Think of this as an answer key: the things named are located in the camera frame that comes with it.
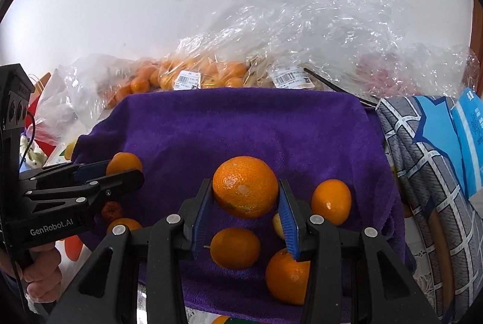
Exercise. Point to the medium orange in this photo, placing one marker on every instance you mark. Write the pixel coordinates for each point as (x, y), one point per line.
(124, 162)
(236, 248)

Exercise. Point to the white plastic bag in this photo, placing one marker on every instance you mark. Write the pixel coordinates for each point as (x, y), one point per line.
(68, 101)

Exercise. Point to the blue printed sheet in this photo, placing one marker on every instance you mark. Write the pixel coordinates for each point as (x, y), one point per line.
(437, 127)

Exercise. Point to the fruit-print tablecloth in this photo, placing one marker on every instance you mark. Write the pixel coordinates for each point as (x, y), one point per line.
(424, 273)

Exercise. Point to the blue tissue pack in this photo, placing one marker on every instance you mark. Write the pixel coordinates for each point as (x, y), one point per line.
(471, 143)

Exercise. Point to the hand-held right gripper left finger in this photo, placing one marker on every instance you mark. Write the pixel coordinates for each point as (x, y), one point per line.
(202, 218)

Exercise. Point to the small orange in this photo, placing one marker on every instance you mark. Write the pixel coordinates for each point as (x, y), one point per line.
(132, 223)
(331, 201)

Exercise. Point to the clear bag of oranges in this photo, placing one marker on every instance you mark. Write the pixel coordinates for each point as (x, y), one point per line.
(196, 69)

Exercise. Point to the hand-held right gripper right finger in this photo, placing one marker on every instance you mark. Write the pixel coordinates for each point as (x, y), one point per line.
(289, 222)

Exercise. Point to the brown wooden frame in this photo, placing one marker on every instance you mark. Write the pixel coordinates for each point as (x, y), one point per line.
(477, 44)

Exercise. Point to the large orange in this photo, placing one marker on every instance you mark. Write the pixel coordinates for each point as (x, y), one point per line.
(286, 278)
(245, 186)

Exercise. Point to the person's left hand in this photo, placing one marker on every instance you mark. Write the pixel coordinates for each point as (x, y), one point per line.
(43, 278)

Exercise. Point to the red paper bag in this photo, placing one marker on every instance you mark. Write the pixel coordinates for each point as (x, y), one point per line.
(33, 108)

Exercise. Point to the yellow-green round fruit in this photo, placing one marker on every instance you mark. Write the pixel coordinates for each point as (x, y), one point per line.
(278, 226)

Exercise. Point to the small red fruit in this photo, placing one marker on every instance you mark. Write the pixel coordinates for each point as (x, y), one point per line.
(112, 212)

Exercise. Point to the white plush toy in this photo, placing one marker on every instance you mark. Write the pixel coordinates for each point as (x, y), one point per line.
(34, 154)

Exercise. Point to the purple towel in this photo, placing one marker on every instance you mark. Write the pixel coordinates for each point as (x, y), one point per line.
(226, 127)

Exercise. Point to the grey plaid cloth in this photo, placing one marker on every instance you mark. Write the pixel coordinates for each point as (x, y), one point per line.
(415, 173)

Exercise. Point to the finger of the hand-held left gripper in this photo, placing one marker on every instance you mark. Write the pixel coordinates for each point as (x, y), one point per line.
(113, 184)
(94, 169)

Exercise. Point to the clear bag of longans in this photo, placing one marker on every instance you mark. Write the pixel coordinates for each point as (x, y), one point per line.
(302, 25)

